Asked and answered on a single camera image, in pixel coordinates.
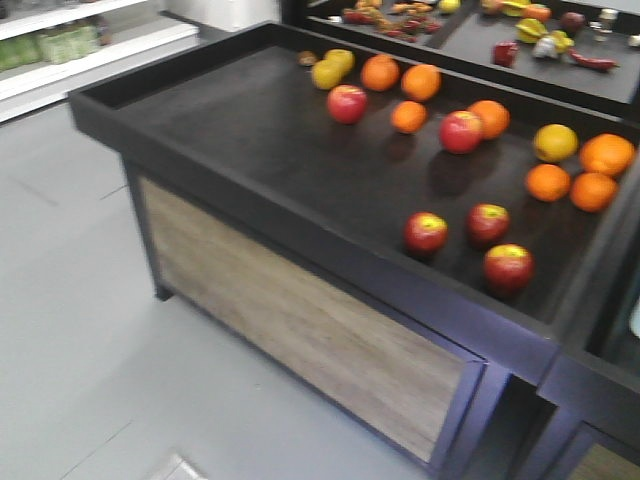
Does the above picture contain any red apple front left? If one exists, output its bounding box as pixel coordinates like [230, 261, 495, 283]
[403, 212, 448, 257]

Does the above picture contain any red apple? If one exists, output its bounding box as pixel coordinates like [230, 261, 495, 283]
[439, 110, 483, 154]
[466, 203, 510, 248]
[327, 84, 368, 125]
[483, 244, 535, 297]
[403, 212, 448, 257]

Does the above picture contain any black wooden produce display table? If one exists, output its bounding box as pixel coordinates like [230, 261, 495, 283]
[70, 23, 639, 479]

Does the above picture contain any red apple back left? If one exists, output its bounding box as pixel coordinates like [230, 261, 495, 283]
[327, 84, 368, 125]

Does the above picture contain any small orange centre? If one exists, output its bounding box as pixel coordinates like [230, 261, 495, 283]
[391, 101, 428, 134]

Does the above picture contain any yellow round pear front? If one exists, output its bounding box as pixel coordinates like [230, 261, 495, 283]
[311, 59, 343, 90]

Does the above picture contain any yellow round pear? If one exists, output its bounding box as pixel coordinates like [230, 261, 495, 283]
[324, 48, 355, 76]
[311, 59, 343, 90]

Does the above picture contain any red apple front middle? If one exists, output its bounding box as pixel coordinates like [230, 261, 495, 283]
[466, 203, 510, 248]

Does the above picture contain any red apple centre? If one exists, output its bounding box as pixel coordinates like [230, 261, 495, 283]
[439, 110, 483, 154]

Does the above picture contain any orange back left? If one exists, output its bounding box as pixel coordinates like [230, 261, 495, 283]
[360, 54, 400, 92]

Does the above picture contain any yellow round pear rear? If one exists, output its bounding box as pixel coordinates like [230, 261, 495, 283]
[324, 48, 355, 76]

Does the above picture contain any red apple front right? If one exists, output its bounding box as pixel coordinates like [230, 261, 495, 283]
[483, 244, 535, 297]

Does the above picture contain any orange behind centre apple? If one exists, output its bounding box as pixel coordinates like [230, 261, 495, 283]
[467, 100, 511, 140]

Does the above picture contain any orange lower right inner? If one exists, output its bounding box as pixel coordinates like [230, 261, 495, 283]
[525, 164, 571, 202]

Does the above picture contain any red bell pepper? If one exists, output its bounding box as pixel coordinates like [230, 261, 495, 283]
[492, 41, 519, 68]

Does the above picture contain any silver floor socket plate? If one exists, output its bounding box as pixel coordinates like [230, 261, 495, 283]
[144, 453, 207, 480]

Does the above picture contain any orange lower right outer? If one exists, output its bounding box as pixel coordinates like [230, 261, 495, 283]
[570, 172, 619, 213]

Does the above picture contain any large orange far right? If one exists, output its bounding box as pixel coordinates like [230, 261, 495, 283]
[579, 133, 636, 178]

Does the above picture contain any black upper produce tray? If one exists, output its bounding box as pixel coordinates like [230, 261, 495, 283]
[278, 1, 639, 122]

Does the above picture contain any red chili pepper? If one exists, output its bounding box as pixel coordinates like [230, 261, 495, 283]
[568, 48, 619, 72]

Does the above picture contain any white supermarket shelf unit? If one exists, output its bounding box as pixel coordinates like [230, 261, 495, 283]
[1, 1, 199, 122]

